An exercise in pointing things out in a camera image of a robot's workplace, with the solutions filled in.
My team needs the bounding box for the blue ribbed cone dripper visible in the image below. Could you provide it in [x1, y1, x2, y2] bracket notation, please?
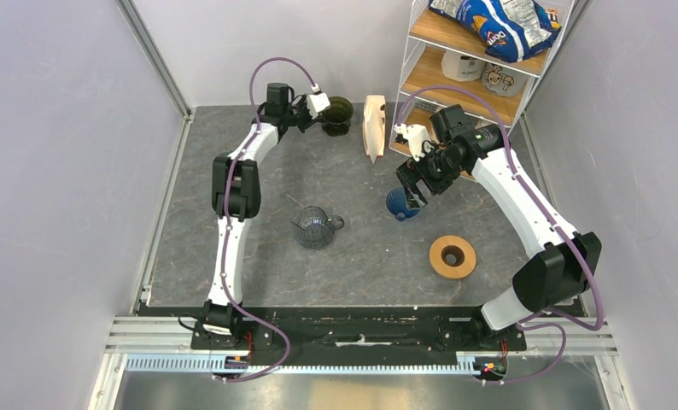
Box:
[385, 188, 420, 221]

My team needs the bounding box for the blue chips bag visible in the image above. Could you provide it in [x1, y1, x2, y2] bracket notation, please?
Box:
[428, 0, 562, 63]

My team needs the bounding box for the dark green glass dripper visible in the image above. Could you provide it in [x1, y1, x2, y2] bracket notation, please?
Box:
[322, 96, 354, 137]

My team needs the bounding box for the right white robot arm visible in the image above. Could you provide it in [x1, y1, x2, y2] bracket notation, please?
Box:
[394, 105, 601, 349]

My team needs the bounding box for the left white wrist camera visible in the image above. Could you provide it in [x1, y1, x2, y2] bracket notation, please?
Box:
[307, 84, 330, 120]

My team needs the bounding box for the clear glass coffee server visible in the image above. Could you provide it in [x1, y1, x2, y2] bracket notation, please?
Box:
[291, 206, 345, 250]

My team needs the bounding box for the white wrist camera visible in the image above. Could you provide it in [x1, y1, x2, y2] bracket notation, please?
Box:
[307, 84, 330, 120]
[394, 123, 431, 161]

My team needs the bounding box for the white container on shelf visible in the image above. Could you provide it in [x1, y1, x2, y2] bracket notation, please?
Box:
[441, 50, 486, 82]

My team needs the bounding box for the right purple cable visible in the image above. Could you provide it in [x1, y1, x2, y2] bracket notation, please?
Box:
[392, 85, 605, 387]

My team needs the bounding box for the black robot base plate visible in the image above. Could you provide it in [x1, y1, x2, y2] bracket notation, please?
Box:
[137, 306, 528, 366]

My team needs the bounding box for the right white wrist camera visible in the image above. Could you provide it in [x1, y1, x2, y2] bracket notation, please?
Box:
[394, 123, 431, 161]

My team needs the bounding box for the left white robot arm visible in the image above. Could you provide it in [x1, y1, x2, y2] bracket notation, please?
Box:
[199, 82, 330, 349]

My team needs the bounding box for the aluminium rail frame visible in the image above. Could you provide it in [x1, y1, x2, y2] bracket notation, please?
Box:
[87, 0, 637, 410]

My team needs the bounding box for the wooden ring dripper holder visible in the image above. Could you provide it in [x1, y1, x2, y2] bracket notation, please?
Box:
[429, 235, 477, 280]

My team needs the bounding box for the white wire wooden shelf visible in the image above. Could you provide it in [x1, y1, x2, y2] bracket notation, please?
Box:
[390, 1, 576, 131]

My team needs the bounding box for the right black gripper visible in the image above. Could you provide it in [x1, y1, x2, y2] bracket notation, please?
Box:
[395, 141, 464, 209]

